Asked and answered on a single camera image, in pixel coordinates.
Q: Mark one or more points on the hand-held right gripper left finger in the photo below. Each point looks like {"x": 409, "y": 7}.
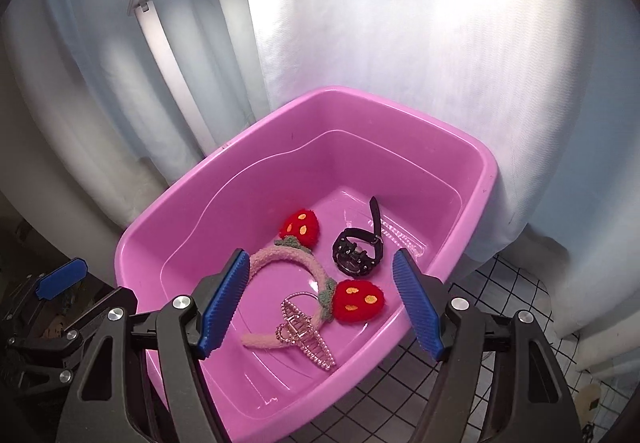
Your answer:
{"x": 225, "y": 303}

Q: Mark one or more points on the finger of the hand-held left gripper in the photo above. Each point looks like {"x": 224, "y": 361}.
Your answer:
{"x": 62, "y": 280}
{"x": 90, "y": 313}

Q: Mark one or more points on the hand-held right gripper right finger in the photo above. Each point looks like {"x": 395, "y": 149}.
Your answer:
{"x": 417, "y": 308}

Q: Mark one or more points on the pearl hair claw clip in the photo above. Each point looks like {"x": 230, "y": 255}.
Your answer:
{"x": 300, "y": 323}

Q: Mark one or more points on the pink strawberry plush headband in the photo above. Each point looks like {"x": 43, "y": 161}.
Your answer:
{"x": 295, "y": 257}

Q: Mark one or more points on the black wrist watch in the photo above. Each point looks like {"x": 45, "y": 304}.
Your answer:
{"x": 350, "y": 248}

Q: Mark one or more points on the pink plastic basin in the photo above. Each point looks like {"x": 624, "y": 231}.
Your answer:
{"x": 300, "y": 163}

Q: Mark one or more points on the white checked tablecloth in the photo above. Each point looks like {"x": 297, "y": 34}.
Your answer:
{"x": 380, "y": 403}

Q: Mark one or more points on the white curtain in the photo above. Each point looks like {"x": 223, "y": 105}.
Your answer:
{"x": 400, "y": 23}

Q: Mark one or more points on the white window frame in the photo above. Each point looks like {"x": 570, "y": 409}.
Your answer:
{"x": 160, "y": 48}

